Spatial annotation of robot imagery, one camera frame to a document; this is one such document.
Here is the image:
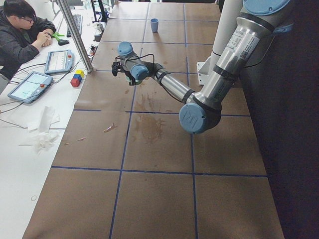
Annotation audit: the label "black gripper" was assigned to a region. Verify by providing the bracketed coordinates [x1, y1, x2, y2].
[112, 56, 132, 86]

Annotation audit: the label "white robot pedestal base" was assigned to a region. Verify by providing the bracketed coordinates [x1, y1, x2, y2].
[196, 0, 243, 86]

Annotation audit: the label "black computer mouse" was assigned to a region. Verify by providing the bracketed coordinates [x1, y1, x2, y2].
[58, 39, 69, 46]

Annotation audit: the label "aluminium frame post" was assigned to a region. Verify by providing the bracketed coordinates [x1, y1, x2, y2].
[57, 0, 93, 73]

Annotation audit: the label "red blue yellow blocks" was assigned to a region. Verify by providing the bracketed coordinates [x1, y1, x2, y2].
[70, 70, 85, 87]

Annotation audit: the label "far grey teach pendant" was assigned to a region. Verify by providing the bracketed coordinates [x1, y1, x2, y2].
[44, 50, 74, 75]

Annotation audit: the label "crumpled white tissue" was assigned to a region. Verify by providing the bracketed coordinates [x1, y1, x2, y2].
[18, 106, 60, 155]

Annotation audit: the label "grey teach pendant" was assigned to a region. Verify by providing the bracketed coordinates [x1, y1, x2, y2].
[7, 71, 53, 104]
[44, 50, 74, 75]

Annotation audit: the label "green plastic tool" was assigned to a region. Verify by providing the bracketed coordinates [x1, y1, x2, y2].
[52, 32, 64, 41]

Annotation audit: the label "black keyboard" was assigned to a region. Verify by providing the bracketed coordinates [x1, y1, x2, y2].
[66, 14, 83, 38]

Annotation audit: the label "blue plastic cup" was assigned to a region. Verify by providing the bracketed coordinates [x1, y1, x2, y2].
[150, 18, 159, 33]

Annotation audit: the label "near grey teach pendant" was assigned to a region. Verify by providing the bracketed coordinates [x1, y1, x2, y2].
[7, 71, 53, 104]

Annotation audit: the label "stainless steel tumbler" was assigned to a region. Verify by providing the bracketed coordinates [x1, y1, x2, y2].
[97, 23, 104, 32]

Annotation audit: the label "person in black jacket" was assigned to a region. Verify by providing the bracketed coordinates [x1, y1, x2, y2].
[0, 0, 56, 80]

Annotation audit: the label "mint green bowl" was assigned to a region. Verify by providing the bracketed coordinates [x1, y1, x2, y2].
[126, 74, 143, 86]

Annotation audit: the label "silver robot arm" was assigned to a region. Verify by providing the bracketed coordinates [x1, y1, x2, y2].
[112, 0, 295, 134]

